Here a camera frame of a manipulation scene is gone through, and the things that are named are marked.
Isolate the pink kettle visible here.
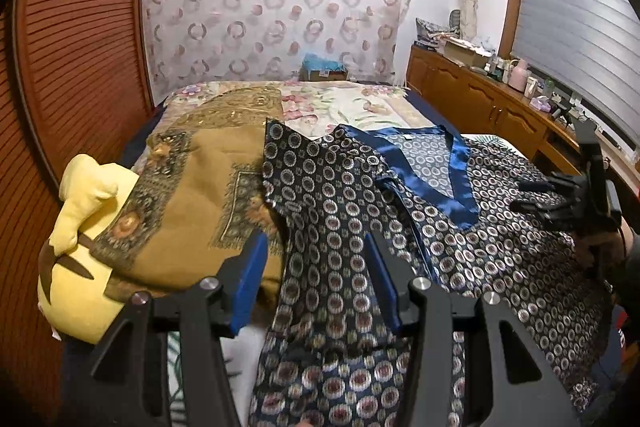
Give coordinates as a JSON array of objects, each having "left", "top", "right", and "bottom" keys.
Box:
[{"left": 507, "top": 58, "right": 530, "bottom": 88}]

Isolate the patterned bag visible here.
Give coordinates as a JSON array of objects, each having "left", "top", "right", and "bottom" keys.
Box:
[{"left": 415, "top": 17, "right": 458, "bottom": 48}]

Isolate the open cardboard box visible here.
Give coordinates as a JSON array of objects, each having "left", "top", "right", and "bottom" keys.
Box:
[{"left": 442, "top": 38, "right": 493, "bottom": 68}]

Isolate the navy circle-patterned satin top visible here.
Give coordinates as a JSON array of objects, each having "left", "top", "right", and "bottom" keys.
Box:
[{"left": 247, "top": 119, "right": 618, "bottom": 427}]

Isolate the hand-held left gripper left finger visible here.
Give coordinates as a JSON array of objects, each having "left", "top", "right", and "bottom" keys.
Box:
[{"left": 64, "top": 232, "right": 271, "bottom": 427}]

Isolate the yellow plush pillow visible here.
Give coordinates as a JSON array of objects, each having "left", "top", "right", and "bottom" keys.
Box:
[{"left": 37, "top": 154, "right": 141, "bottom": 345}]

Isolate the cardboard box with blue cloth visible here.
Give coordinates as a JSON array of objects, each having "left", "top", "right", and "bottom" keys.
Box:
[{"left": 300, "top": 53, "right": 349, "bottom": 82}]

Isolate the wooden cabinet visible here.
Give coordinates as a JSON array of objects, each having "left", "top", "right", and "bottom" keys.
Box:
[{"left": 406, "top": 44, "right": 640, "bottom": 208}]

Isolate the grey window blind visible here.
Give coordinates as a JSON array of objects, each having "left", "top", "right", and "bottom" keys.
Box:
[{"left": 510, "top": 0, "right": 640, "bottom": 142}]

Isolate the floral blanket with navy border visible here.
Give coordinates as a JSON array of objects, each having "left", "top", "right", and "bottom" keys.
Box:
[{"left": 165, "top": 79, "right": 461, "bottom": 142}]

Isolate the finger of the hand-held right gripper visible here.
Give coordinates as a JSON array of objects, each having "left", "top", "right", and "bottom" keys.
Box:
[
  {"left": 509, "top": 198, "right": 577, "bottom": 229},
  {"left": 517, "top": 176, "right": 576, "bottom": 196}
]

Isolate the white leaf-print sheet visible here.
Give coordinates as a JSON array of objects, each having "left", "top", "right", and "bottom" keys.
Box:
[{"left": 167, "top": 322, "right": 273, "bottom": 427}]

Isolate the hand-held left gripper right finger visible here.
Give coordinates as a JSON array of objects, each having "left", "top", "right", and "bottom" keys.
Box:
[{"left": 365, "top": 232, "right": 582, "bottom": 427}]

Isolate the small black device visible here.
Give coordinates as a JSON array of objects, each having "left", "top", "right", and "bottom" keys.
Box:
[{"left": 552, "top": 99, "right": 577, "bottom": 124}]

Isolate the mustard patterned cloth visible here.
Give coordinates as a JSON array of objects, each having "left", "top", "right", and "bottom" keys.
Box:
[{"left": 92, "top": 87, "right": 288, "bottom": 308}]

